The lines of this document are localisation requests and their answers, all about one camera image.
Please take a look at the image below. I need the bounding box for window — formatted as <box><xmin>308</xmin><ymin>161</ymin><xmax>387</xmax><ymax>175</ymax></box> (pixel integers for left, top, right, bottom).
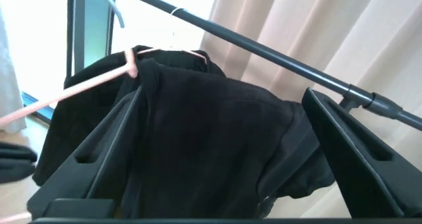
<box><xmin>0</xmin><ymin>0</ymin><xmax>219</xmax><ymax>125</ymax></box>

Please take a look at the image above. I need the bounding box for black clothes rack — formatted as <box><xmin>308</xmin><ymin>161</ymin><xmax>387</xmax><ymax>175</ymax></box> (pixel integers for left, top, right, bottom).
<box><xmin>111</xmin><ymin>0</ymin><xmax>422</xmax><ymax>132</ymax></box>

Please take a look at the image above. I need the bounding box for black garment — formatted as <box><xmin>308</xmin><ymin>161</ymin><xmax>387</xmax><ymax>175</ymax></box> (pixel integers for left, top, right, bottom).
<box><xmin>113</xmin><ymin>57</ymin><xmax>336</xmax><ymax>219</ymax></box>

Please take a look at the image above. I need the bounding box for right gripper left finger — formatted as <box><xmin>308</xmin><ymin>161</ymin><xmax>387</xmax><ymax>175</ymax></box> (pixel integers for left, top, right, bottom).
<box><xmin>26</xmin><ymin>85</ymin><xmax>143</xmax><ymax>218</ymax></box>

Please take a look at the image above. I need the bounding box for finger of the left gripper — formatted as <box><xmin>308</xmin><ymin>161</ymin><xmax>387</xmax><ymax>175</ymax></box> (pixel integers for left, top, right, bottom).
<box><xmin>0</xmin><ymin>161</ymin><xmax>36</xmax><ymax>184</ymax></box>
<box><xmin>0</xmin><ymin>141</ymin><xmax>39</xmax><ymax>164</ymax></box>

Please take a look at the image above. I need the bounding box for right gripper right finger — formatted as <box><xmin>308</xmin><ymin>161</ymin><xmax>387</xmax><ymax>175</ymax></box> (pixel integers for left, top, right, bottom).
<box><xmin>301</xmin><ymin>88</ymin><xmax>422</xmax><ymax>218</ymax></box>

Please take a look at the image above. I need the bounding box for beige curtain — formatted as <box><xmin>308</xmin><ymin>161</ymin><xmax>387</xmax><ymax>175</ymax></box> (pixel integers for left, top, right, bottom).
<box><xmin>198</xmin><ymin>0</ymin><xmax>422</xmax><ymax>219</ymax></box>
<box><xmin>0</xmin><ymin>5</ymin><xmax>28</xmax><ymax>134</ymax></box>

